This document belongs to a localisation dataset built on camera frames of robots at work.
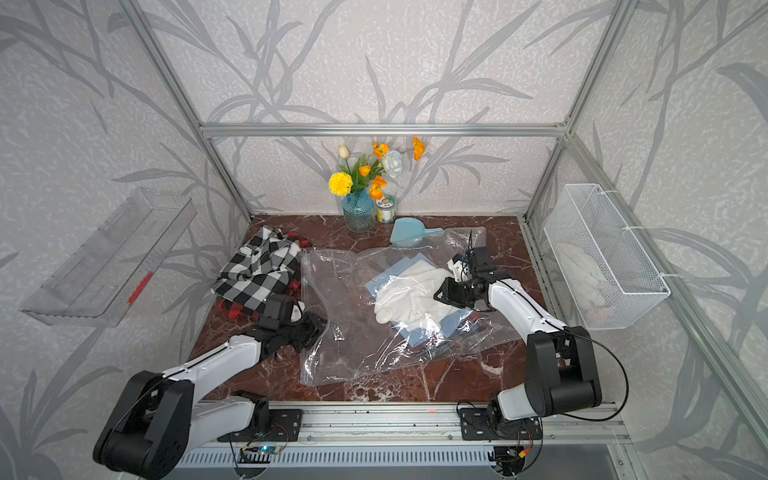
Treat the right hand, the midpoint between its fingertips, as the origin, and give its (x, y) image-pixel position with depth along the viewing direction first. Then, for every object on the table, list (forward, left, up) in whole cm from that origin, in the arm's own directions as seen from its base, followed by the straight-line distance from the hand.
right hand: (437, 295), depth 87 cm
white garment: (+1, +9, -4) cm, 9 cm away
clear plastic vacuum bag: (-13, +24, -4) cm, 28 cm away
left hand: (-7, +31, -5) cm, 32 cm away
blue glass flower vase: (+35, +26, +1) cm, 44 cm away
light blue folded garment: (-11, +4, -3) cm, 12 cm away
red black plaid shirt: (-2, +62, -5) cm, 62 cm away
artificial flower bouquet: (+35, +21, +18) cm, 45 cm away
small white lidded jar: (+39, +17, -3) cm, 43 cm away
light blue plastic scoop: (+33, +8, -9) cm, 35 cm away
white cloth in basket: (-5, -37, +12) cm, 39 cm away
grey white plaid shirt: (+10, +53, +2) cm, 54 cm away
